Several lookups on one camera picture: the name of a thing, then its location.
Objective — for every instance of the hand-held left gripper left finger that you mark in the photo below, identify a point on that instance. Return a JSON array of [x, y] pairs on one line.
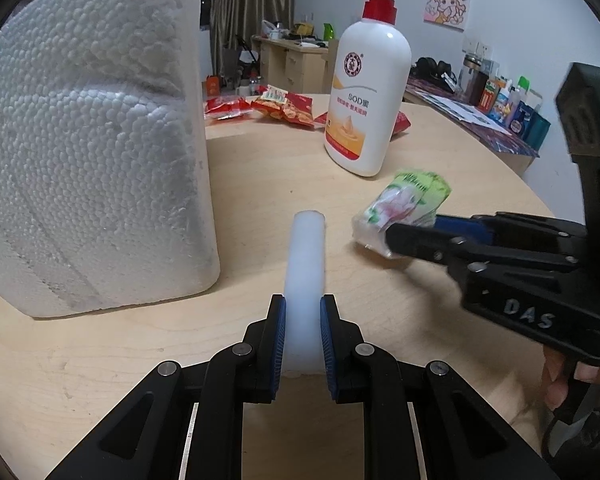
[[279, 340]]

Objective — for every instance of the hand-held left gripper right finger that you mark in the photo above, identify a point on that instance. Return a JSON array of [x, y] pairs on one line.
[[326, 340]]

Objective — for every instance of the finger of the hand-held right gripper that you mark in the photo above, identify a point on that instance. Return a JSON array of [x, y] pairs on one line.
[[467, 227], [415, 242]]

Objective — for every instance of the white foam box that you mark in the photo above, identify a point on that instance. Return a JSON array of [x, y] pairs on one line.
[[90, 135]]

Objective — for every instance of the person's right hand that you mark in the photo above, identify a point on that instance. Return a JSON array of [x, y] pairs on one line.
[[552, 380]]

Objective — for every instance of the purple desk mat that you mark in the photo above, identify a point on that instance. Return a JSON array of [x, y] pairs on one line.
[[495, 137]]

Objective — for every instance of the row of toiletry bottles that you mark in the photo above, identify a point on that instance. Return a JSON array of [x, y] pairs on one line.
[[517, 110]]

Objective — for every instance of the white lotion pump bottle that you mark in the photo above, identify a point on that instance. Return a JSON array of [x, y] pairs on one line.
[[365, 110]]

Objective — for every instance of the black headphones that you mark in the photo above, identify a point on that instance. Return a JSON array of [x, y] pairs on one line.
[[432, 72]]

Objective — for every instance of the light wooden desk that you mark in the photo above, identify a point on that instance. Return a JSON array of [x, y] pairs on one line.
[[295, 62]]

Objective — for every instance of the green bottle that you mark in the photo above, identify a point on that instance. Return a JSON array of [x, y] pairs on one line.
[[329, 32]]

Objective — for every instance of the orange bag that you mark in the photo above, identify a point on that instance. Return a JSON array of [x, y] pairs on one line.
[[213, 86]]

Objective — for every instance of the brown curtain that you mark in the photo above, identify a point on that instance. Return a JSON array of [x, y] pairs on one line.
[[252, 5]]

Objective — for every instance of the white wall socket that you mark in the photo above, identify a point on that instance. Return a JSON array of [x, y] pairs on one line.
[[477, 49]]

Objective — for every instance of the cartoon wall poster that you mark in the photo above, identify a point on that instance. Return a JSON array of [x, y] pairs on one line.
[[447, 5]]

